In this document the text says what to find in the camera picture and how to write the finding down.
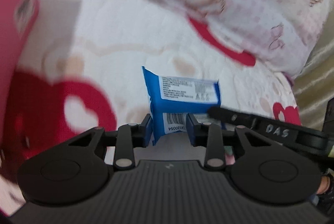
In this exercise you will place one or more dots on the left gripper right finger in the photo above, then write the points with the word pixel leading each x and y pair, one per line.
pixel 207 135

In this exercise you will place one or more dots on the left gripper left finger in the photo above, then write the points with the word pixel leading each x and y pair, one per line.
pixel 130 136

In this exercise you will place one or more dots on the blue wet wipes pack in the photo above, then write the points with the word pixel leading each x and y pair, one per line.
pixel 172 98

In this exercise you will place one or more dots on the person right hand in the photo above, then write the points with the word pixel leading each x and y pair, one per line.
pixel 325 184

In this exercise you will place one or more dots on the golden satin curtain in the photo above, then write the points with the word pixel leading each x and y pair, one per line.
pixel 314 86

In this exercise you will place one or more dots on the pink cardboard box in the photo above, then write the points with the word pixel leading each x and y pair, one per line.
pixel 17 20

